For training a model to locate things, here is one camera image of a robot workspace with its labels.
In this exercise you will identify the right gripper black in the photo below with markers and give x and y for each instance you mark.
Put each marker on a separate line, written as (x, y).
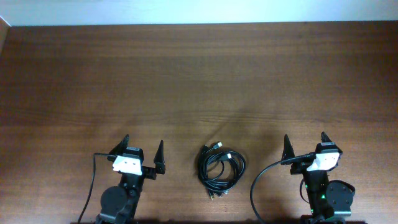
(298, 167)

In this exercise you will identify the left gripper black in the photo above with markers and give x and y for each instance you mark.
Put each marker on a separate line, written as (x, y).
(149, 172)

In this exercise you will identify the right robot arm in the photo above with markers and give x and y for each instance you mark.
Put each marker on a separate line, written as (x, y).
(330, 200)

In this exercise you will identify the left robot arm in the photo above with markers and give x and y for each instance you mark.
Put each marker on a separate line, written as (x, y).
(119, 203)

